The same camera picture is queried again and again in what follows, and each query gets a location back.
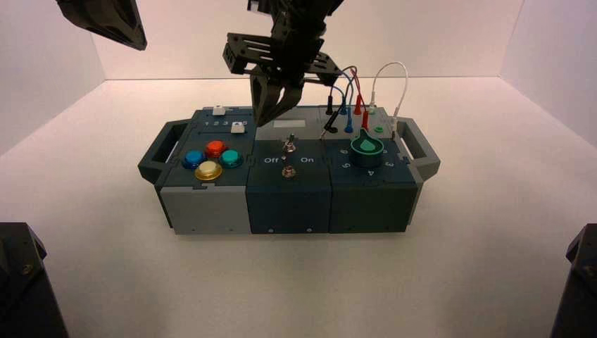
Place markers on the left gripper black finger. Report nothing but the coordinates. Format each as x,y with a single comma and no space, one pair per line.
107,18

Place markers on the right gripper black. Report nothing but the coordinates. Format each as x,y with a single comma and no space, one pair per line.
289,58

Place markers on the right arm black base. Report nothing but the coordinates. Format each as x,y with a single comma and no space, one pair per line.
578,289

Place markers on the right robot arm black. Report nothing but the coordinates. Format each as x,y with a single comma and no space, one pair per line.
298,9

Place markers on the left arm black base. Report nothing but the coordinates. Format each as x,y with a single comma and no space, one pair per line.
23,289

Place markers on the white slider knob blue triangle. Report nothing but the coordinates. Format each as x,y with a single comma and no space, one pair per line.
218,111

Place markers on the white rectangular label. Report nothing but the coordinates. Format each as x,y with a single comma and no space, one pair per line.
289,124

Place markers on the green round push button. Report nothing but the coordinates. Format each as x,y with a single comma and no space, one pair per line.
231,159

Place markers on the red round push button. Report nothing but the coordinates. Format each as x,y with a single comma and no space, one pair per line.
216,149

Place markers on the yellow round push button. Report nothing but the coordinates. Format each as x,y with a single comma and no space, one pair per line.
208,171

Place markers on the blue round push button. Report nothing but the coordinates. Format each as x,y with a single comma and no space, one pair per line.
193,159

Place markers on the green rotary knob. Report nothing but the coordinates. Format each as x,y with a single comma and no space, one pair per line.
367,151

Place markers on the dark teal grey control box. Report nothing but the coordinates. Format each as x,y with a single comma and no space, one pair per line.
289,205

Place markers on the metal toggle switch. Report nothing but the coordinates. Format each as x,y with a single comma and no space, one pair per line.
288,145

